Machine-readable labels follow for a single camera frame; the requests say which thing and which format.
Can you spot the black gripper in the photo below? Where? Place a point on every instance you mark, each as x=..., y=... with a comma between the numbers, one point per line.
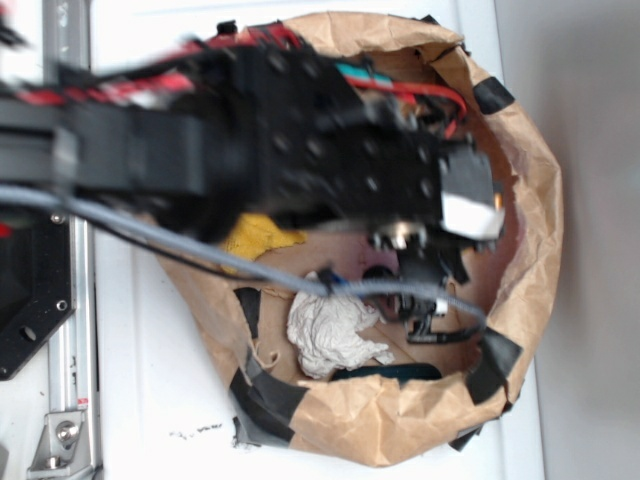
x=336, y=145

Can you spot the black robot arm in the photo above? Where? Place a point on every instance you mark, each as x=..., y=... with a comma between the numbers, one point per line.
x=166, y=139

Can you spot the yellow microfiber cloth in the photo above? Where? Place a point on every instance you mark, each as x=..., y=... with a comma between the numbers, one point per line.
x=255, y=234

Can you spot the crumpled white paper towel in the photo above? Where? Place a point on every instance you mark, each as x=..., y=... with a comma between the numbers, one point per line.
x=326, y=334

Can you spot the dark teal object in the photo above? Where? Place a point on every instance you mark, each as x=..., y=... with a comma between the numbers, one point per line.
x=401, y=372

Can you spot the brown paper bag tray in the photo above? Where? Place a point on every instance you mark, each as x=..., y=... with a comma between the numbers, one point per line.
x=378, y=421

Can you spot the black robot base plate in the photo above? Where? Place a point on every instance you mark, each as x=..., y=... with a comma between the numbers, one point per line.
x=36, y=288

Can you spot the aluminium extrusion rail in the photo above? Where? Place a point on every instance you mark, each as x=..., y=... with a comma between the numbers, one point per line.
x=72, y=350

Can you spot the metal corner bracket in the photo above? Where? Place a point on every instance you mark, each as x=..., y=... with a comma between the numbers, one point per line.
x=64, y=448

